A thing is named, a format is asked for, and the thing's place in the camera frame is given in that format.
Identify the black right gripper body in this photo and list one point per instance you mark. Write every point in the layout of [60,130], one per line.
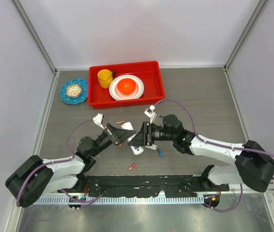
[152,133]

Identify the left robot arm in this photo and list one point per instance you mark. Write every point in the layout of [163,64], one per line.
[37,176]

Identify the white plate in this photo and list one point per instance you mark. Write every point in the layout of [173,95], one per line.
[116,95]

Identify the red plastic tray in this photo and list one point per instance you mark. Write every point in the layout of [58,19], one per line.
[147,71]

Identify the white air conditioner remote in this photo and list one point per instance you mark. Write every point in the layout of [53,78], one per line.
[137,150]

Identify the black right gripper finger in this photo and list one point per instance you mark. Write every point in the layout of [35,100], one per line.
[142,130]
[137,140]

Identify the orange bowl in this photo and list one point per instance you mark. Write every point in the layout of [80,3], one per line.
[126,86]

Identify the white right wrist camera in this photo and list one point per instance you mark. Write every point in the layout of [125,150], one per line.
[149,112]

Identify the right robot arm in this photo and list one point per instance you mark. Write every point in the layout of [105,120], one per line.
[245,163]

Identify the yellow mug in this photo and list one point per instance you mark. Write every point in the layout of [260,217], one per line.
[105,77]

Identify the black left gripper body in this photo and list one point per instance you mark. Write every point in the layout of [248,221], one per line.
[106,139]

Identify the small patterned bowl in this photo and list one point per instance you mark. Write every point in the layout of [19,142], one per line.
[73,91]

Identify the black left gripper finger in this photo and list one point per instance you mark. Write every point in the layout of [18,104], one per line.
[121,135]
[114,129]

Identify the white cable duct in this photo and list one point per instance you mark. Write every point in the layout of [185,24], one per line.
[160,199]

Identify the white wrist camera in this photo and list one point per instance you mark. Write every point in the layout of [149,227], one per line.
[149,112]
[98,120]

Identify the white battery cover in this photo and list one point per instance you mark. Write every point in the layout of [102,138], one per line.
[153,146]

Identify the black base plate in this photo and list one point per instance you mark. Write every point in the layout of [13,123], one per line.
[143,186]

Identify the blue dotted plate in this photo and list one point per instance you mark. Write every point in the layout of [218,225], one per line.
[81,98]

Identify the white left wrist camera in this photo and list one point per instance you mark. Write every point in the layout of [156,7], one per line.
[98,120]

